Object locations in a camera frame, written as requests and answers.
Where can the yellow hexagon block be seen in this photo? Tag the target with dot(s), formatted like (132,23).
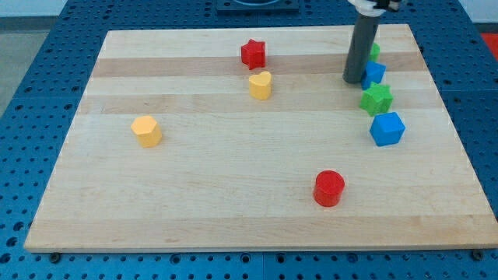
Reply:
(147,131)

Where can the blue pentagon block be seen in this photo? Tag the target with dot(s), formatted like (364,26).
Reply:
(374,72)

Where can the yellow heart block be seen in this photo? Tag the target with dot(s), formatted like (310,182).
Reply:
(260,85)

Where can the red cylinder block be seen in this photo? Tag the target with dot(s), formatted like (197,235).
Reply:
(328,188)

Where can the green block behind rod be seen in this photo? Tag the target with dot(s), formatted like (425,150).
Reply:
(375,52)

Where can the wooden board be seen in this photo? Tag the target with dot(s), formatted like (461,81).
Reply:
(233,173)

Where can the red star block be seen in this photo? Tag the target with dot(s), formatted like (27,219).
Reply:
(253,54)

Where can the white rod mount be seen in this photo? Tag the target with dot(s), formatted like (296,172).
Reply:
(375,7)

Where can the blue cube block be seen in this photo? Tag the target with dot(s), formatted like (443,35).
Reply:
(387,129)

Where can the green star block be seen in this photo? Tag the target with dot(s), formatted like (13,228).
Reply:
(377,99)

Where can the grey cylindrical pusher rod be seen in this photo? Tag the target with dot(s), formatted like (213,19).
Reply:
(364,32)

